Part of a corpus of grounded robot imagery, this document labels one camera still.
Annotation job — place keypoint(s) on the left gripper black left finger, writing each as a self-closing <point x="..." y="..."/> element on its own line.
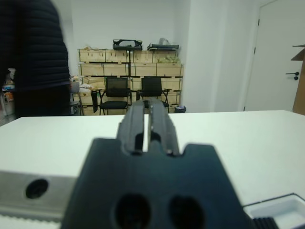
<point x="133" y="128"/>

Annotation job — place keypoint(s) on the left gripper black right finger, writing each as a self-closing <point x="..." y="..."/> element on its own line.
<point x="162" y="128"/>

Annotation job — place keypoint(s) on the black box base white insert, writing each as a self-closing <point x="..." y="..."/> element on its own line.
<point x="286" y="210"/>

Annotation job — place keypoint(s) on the black trash bin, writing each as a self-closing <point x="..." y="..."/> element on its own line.
<point x="180" y="109"/>

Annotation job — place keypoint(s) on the black mesh office chair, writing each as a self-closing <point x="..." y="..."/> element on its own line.
<point x="152" y="93"/>
<point x="116" y="95"/>

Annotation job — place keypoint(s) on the black hanging cloth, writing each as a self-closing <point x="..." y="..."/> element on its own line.
<point x="94" y="101"/>

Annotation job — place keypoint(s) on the flat black case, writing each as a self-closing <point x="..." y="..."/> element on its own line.
<point x="162" y="47"/>

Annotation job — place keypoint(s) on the clear plastic bag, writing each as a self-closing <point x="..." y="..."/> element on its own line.
<point x="164" y="41"/>

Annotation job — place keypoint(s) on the person in black jacket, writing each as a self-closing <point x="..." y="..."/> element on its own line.
<point x="35" y="59"/>

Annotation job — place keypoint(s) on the white door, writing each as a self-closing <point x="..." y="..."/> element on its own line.
<point x="271" y="47"/>

